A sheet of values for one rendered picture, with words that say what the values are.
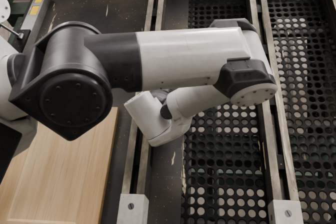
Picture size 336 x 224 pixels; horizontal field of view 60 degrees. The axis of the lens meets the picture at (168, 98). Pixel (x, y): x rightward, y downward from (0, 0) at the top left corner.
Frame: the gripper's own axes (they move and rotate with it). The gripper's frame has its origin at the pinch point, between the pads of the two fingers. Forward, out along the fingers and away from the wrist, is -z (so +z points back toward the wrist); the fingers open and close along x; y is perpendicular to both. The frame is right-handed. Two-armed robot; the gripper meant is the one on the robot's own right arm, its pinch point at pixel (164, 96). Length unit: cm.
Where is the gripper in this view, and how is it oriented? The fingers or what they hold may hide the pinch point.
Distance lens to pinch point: 88.8
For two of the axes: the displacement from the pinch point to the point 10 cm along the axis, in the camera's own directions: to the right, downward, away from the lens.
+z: -1.2, 2.3, -9.7
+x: -0.3, -9.7, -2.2
